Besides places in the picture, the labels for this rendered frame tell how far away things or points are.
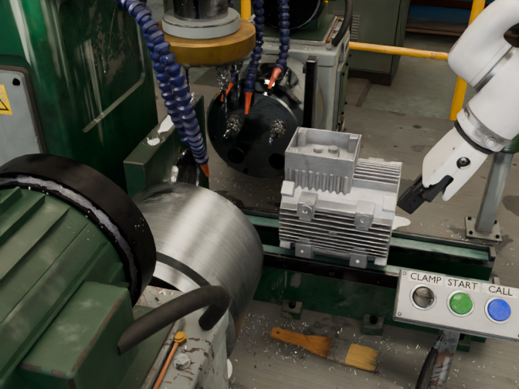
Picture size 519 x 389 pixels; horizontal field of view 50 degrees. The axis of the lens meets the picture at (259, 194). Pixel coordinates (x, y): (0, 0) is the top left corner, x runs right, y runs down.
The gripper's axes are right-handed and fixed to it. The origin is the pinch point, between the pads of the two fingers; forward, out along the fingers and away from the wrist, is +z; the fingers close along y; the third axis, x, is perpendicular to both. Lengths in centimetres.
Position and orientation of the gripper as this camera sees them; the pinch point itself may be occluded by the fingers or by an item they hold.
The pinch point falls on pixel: (411, 200)
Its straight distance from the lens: 97.5
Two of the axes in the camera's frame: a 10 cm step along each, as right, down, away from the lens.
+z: -4.8, 6.5, 5.8
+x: -8.4, -5.4, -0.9
